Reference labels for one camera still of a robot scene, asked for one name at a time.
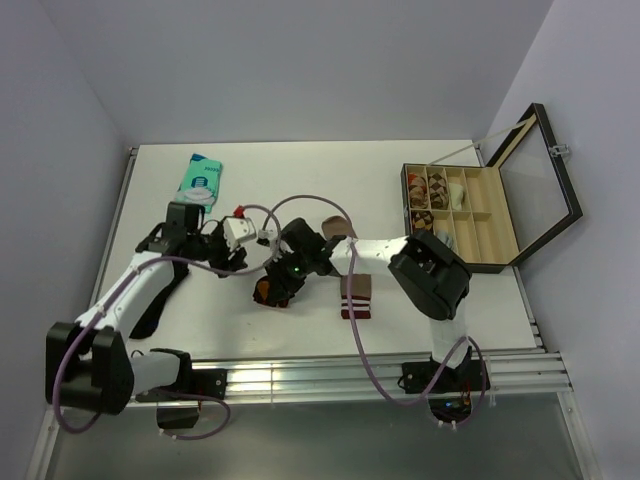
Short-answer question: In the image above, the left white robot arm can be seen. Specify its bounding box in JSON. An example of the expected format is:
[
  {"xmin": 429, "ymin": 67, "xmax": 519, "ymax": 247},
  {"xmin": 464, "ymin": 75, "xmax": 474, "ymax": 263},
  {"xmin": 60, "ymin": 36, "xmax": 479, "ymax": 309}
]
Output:
[{"xmin": 45, "ymin": 202, "xmax": 257, "ymax": 415}]

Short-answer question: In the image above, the aluminium table edge rail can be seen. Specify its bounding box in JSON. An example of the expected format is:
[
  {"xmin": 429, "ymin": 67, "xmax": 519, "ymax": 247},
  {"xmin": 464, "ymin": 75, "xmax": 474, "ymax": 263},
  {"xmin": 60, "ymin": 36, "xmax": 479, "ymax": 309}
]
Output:
[{"xmin": 194, "ymin": 351, "xmax": 572, "ymax": 405}]

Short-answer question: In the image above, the black blue grey sock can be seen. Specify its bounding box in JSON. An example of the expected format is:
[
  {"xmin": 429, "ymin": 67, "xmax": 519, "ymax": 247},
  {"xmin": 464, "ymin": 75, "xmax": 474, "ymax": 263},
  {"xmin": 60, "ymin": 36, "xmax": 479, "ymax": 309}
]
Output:
[{"xmin": 129, "ymin": 262, "xmax": 189, "ymax": 340}]

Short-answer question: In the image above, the black red yellow argyle sock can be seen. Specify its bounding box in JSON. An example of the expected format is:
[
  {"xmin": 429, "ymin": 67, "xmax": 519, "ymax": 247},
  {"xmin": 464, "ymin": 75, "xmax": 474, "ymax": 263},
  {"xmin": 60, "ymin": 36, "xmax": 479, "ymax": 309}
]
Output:
[{"xmin": 253, "ymin": 275, "xmax": 296, "ymax": 309}]

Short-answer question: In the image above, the rolled white sock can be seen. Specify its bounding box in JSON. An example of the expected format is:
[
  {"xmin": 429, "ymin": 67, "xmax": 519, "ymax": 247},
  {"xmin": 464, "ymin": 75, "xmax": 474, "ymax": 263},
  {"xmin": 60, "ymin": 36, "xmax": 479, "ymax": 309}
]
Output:
[{"xmin": 448, "ymin": 183, "xmax": 465, "ymax": 211}]

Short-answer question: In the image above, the brown sock with striped cuff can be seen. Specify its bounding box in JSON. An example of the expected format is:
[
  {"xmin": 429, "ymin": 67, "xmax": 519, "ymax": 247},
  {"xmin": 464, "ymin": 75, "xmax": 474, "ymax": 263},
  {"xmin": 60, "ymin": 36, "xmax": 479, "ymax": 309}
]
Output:
[{"xmin": 321, "ymin": 216, "xmax": 372, "ymax": 320}]

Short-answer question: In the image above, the rolled dark brown argyle sock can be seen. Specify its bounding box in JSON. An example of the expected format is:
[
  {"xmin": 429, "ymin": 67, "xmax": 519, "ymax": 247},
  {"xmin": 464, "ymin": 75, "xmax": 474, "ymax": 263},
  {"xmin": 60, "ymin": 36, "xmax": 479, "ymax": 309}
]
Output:
[{"xmin": 411, "ymin": 210, "xmax": 434, "ymax": 232}]

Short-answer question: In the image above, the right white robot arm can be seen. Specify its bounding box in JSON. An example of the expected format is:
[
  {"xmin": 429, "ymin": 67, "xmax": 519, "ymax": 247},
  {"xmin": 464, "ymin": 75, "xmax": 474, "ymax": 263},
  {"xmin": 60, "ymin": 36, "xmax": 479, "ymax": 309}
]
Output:
[{"xmin": 253, "ymin": 216, "xmax": 471, "ymax": 390}]

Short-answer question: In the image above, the rolled orange beige argyle sock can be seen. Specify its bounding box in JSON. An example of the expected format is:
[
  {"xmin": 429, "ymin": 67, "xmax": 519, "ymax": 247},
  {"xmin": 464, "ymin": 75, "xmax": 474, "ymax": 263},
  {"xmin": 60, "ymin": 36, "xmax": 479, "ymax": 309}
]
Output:
[{"xmin": 407, "ymin": 173, "xmax": 428, "ymax": 209}]

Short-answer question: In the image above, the black compartment box with lid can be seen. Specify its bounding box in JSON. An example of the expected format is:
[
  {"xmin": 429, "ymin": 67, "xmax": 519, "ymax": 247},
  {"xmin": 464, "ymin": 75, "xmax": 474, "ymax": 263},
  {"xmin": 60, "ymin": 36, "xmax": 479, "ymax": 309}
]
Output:
[{"xmin": 400, "ymin": 103, "xmax": 583, "ymax": 274}]

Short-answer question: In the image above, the rolled brown beige argyle sock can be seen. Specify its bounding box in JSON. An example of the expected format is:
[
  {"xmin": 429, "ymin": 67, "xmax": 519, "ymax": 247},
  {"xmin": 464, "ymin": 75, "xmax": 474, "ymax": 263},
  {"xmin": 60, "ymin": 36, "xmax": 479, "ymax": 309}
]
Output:
[{"xmin": 428, "ymin": 173, "xmax": 449, "ymax": 210}]

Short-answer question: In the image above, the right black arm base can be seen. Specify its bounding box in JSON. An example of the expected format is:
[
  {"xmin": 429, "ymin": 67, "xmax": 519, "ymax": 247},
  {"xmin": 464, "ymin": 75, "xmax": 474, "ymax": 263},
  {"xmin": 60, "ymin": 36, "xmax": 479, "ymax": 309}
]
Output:
[{"xmin": 399, "ymin": 360, "xmax": 494, "ymax": 426}]

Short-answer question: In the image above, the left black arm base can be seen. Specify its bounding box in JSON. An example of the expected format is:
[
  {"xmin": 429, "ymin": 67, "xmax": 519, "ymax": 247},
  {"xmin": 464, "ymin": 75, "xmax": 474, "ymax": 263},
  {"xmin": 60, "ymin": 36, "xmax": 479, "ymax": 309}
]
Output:
[{"xmin": 135, "ymin": 368, "xmax": 228, "ymax": 434}]

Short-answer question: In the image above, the rolled light blue sock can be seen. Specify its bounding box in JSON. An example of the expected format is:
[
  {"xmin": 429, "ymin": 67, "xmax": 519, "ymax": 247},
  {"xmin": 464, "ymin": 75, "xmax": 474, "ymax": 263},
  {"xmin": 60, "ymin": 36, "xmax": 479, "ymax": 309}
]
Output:
[{"xmin": 436, "ymin": 230, "xmax": 455, "ymax": 250}]

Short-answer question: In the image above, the mint green sock pair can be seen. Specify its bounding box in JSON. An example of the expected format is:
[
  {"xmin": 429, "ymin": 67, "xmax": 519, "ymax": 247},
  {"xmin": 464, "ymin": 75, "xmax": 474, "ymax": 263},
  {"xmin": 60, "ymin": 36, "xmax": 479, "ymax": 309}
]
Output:
[{"xmin": 174, "ymin": 154, "xmax": 223, "ymax": 214}]

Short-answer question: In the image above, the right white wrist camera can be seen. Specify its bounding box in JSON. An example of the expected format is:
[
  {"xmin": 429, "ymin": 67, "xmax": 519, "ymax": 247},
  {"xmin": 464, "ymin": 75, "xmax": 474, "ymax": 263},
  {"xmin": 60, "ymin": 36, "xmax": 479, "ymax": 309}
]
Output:
[{"xmin": 257, "ymin": 229, "xmax": 292, "ymax": 262}]

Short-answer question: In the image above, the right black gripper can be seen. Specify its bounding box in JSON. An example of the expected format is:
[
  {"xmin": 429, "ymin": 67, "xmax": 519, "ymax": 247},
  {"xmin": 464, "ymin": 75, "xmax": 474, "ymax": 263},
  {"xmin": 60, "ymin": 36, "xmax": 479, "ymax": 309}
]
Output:
[{"xmin": 265, "ymin": 249, "xmax": 314, "ymax": 303}]

